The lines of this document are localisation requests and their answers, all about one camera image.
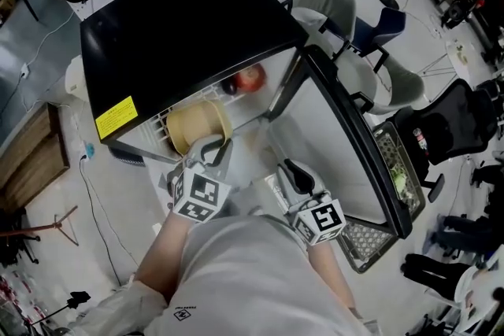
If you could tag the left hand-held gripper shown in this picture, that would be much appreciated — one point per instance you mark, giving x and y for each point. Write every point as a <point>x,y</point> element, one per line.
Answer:
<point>201,193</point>

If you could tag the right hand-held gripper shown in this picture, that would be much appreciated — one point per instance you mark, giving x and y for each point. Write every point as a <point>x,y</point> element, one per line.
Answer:
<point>321,222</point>

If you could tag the beige container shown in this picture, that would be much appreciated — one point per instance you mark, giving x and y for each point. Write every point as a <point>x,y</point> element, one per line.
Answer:
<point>193,122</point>

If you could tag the black mini fridge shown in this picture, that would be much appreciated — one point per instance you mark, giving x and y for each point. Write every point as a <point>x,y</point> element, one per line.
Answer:
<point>165,35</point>

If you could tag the person's left forearm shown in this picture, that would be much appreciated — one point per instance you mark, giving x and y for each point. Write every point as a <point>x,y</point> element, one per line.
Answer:
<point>165,248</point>

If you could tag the person's right forearm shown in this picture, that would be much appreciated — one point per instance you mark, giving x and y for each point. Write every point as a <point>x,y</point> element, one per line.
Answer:
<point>328,279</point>

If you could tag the dark round fruit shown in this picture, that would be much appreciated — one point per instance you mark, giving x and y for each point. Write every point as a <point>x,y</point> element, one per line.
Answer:
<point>229,87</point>

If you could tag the red apple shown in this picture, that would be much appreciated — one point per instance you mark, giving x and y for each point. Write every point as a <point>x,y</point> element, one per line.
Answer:
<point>250,79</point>

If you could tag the green vegetable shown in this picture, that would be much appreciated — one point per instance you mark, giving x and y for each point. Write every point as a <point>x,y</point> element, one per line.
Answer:
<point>401,180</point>

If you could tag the person's white shirt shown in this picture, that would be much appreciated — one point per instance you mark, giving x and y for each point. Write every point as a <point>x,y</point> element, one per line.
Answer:
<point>240,279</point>

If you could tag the blue power plug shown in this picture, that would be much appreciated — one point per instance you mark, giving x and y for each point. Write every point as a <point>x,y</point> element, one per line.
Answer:
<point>89,150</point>

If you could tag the red label bottle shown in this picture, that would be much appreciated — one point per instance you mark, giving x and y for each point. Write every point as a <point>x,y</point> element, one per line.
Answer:
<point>421,141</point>

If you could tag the black office chair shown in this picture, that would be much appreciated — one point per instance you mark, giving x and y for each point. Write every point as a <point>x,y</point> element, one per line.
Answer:
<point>453,122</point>

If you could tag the wooden crate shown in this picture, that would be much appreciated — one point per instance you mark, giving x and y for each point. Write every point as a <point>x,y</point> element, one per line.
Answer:
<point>31,157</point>

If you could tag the brown metal stand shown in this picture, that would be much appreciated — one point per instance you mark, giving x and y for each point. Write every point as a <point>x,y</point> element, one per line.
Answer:
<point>47,227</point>

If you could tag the white power adapter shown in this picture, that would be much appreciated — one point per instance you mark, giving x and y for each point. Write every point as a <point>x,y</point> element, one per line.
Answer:
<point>24,71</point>

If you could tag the black tripod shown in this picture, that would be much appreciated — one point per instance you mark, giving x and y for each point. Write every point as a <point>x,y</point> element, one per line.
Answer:
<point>73,301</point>

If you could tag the blue chair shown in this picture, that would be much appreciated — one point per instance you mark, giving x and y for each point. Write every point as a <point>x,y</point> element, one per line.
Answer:
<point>388,25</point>

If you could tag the white round side table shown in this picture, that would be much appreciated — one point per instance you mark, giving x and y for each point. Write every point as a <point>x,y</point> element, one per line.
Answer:
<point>458,53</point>

